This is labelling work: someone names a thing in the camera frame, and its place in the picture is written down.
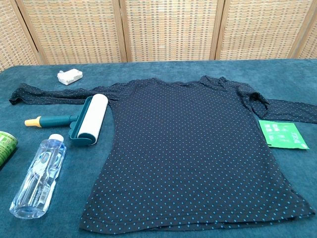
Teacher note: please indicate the teal white lint roller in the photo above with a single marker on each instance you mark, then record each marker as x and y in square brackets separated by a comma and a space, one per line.
[92, 116]

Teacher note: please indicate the dark blue polka dot shirt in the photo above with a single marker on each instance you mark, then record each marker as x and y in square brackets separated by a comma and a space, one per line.
[185, 148]

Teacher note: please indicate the teal tablecloth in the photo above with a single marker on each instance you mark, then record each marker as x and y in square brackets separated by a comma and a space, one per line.
[158, 69]

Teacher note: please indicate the woven wooden folding screen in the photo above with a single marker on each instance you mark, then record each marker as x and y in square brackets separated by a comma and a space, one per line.
[168, 29]

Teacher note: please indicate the small white box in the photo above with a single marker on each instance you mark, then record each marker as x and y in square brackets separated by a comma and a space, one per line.
[70, 76]

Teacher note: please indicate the green foil packet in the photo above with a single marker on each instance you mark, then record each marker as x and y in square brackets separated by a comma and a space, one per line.
[282, 135]

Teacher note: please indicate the clear plastic water bottle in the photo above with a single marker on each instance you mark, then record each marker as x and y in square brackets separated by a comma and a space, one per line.
[39, 173]

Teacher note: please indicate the green drink can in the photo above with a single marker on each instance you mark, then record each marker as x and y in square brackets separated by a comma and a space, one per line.
[6, 148]

